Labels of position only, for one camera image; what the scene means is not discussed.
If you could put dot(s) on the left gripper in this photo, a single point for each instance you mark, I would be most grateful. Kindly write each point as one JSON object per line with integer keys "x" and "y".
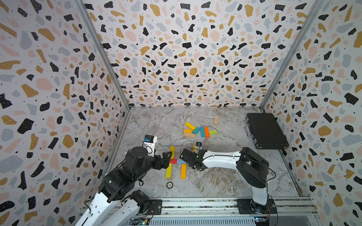
{"x": 160, "y": 165}

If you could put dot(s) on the lime yellow block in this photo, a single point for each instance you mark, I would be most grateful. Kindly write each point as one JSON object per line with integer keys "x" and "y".
{"x": 169, "y": 171}

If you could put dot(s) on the light blue block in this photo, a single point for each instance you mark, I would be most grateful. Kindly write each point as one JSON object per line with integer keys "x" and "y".
{"x": 180, "y": 161}

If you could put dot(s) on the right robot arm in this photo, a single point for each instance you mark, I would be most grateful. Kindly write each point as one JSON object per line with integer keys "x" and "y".
{"x": 252, "y": 167}

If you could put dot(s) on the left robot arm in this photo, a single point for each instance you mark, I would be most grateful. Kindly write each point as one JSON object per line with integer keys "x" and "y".
{"x": 116, "y": 201}

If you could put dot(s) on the tan wooden block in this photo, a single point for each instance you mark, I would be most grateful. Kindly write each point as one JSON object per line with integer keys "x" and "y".
{"x": 189, "y": 135}

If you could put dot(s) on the teal block tilted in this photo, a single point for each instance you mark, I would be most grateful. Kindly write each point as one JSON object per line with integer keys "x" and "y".
{"x": 196, "y": 130}

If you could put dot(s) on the teal block upright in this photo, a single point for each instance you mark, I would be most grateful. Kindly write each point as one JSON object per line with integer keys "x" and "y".
{"x": 202, "y": 132}

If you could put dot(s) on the orange block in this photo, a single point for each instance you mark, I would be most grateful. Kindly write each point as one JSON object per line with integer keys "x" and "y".
{"x": 206, "y": 132}

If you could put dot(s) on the tan block upper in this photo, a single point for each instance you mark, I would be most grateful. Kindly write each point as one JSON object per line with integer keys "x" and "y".
{"x": 216, "y": 120}

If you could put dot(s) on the circuit board with leds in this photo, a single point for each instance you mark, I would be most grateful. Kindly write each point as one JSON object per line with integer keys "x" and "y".
{"x": 140, "y": 222}

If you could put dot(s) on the black briefcase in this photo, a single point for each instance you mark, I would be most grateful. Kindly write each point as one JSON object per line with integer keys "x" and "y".
{"x": 265, "y": 131}

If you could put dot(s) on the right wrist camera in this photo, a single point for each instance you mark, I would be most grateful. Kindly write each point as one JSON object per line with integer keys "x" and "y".
{"x": 198, "y": 146}

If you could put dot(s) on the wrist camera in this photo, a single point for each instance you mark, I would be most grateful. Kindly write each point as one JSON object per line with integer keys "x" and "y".
{"x": 198, "y": 146}
{"x": 149, "y": 142}

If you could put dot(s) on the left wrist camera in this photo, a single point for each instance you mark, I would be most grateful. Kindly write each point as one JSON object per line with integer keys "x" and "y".
{"x": 149, "y": 142}

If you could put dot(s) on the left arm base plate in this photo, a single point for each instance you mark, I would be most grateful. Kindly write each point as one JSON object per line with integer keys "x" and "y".
{"x": 151, "y": 207}

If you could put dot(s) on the aluminium front rail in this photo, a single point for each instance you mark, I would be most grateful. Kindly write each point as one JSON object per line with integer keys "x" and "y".
{"x": 220, "y": 207}

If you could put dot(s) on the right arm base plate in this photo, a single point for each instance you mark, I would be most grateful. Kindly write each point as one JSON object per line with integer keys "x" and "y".
{"x": 248, "y": 206}

